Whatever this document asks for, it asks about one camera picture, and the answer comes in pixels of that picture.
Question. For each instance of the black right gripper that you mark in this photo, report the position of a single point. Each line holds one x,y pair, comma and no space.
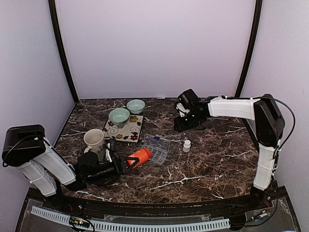
181,125

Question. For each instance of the small white pill bottle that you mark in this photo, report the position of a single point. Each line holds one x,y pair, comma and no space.
186,146

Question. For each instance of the teal striped ceramic bowl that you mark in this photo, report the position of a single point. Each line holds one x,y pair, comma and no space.
119,117

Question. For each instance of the black left frame post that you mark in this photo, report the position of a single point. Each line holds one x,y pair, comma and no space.
61,50

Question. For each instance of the orange bottle with grey lid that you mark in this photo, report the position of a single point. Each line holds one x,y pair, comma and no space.
143,154

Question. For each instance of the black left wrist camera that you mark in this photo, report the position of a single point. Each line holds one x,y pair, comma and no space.
87,163

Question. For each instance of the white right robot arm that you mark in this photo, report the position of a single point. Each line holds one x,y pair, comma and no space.
263,117

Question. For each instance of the black frame post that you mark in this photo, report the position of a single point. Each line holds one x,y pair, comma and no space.
61,50
250,48

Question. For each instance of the square floral ceramic plate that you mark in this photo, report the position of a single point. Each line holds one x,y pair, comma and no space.
129,133

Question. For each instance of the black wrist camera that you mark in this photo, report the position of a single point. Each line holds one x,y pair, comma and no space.
188,99
87,163

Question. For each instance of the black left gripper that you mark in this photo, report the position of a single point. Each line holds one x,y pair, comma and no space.
121,166

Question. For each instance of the clear plastic pill organizer box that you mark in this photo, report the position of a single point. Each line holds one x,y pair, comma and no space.
158,146

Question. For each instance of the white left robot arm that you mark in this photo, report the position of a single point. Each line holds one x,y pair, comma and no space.
27,149

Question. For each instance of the beige printed ceramic mug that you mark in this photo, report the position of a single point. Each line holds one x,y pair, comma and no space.
94,139

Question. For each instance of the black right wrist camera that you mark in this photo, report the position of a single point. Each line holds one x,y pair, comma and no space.
188,99

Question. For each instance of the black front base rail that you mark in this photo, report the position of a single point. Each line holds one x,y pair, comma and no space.
90,205

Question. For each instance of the black right frame post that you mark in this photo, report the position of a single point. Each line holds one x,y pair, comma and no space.
250,48

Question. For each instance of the white slotted cable duct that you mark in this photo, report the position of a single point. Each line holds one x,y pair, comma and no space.
131,224

